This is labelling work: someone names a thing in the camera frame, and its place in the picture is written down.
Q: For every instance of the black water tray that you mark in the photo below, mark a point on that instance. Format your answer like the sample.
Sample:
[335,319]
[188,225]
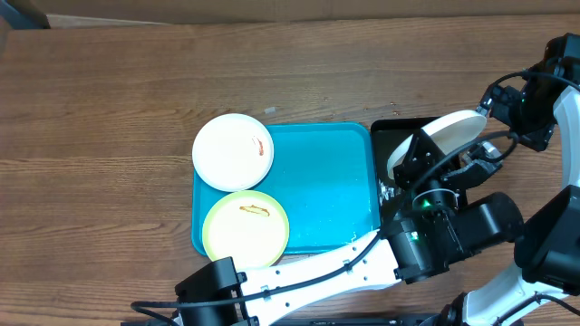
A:
[386,136]

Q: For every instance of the white plate with sauce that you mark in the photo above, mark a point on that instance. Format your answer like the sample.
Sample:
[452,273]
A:
[455,129]

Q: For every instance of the white plate with red stain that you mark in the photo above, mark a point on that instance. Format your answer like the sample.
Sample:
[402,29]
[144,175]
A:
[233,152]

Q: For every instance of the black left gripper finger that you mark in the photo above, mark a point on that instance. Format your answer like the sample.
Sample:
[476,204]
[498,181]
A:
[423,154]
[472,175]

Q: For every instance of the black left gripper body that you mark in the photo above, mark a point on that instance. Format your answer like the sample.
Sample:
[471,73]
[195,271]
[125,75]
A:
[434,202]

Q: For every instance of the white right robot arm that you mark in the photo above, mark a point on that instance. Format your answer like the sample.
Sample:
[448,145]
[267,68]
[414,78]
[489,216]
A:
[546,267]

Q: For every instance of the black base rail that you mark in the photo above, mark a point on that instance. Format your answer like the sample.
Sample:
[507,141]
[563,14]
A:
[362,321]

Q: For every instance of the yellow plate with sauce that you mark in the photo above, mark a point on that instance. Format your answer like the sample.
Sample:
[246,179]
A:
[248,226]

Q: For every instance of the teal plastic tray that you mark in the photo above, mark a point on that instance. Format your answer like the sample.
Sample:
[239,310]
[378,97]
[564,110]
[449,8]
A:
[324,178]

